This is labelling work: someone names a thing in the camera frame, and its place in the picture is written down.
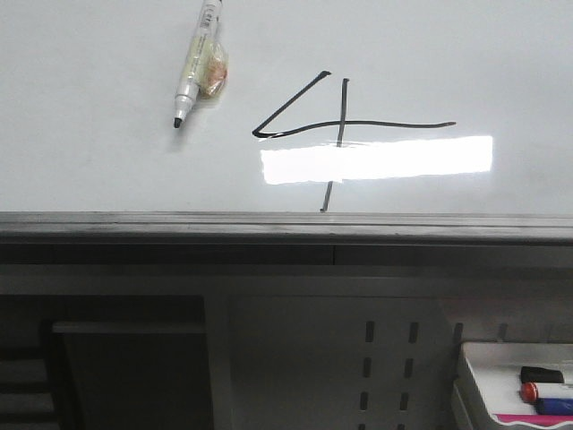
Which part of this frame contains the white black-tipped whiteboard marker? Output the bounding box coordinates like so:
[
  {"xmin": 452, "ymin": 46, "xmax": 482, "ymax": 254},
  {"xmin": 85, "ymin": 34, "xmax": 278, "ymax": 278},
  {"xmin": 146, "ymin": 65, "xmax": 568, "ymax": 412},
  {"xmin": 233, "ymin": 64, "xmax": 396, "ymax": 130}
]
[{"xmin": 174, "ymin": 1, "xmax": 227, "ymax": 129}]

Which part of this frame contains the white whiteboard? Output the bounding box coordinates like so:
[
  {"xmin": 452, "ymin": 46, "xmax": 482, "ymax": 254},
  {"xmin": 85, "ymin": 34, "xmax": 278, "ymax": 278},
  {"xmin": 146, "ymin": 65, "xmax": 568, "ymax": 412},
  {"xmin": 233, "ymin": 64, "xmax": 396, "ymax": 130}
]
[{"xmin": 1, "ymin": 1, "xmax": 572, "ymax": 216}]

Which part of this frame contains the white pegboard panel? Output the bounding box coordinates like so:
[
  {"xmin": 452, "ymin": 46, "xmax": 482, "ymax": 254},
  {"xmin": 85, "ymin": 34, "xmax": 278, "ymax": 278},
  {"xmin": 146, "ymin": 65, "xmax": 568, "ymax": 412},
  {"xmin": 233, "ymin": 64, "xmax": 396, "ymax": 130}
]
[{"xmin": 205, "ymin": 293, "xmax": 572, "ymax": 429}]

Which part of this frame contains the dark panel with white bar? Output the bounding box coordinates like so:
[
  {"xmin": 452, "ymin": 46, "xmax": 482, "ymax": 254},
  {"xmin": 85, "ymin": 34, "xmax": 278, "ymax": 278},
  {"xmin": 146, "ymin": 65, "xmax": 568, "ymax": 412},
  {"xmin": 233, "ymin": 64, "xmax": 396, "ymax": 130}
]
[{"xmin": 39, "ymin": 296, "xmax": 214, "ymax": 429}]

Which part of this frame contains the white plastic storage tray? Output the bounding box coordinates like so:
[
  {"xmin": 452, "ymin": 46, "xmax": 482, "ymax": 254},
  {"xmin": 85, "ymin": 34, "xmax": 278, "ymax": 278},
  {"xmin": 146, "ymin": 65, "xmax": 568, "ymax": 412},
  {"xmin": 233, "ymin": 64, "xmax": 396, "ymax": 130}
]
[{"xmin": 450, "ymin": 342, "xmax": 572, "ymax": 429}]

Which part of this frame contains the red-capped marker in tray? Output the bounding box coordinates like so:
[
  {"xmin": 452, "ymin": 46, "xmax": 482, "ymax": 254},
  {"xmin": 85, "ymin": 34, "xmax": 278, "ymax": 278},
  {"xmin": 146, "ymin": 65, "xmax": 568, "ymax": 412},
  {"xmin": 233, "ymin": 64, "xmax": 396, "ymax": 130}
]
[{"xmin": 520, "ymin": 382, "xmax": 572, "ymax": 404}]

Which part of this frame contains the blue marker in tray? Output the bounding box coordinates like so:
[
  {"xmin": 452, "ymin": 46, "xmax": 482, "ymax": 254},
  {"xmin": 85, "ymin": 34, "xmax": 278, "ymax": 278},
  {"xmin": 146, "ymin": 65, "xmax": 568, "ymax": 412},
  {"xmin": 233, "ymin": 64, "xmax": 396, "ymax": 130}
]
[{"xmin": 535, "ymin": 398, "xmax": 573, "ymax": 417}]

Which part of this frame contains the pink item in tray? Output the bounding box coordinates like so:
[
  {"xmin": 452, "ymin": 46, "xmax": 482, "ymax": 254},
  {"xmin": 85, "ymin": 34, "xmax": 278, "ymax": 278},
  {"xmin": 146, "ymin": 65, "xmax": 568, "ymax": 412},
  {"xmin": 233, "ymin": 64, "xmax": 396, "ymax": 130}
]
[{"xmin": 495, "ymin": 414, "xmax": 572, "ymax": 427}]

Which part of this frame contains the grey whiteboard frame rail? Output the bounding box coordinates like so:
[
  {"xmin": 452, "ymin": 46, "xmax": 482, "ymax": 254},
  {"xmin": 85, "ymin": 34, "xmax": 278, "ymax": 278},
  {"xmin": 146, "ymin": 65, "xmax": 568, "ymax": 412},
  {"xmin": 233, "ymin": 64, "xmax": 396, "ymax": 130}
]
[{"xmin": 1, "ymin": 212, "xmax": 572, "ymax": 265}]

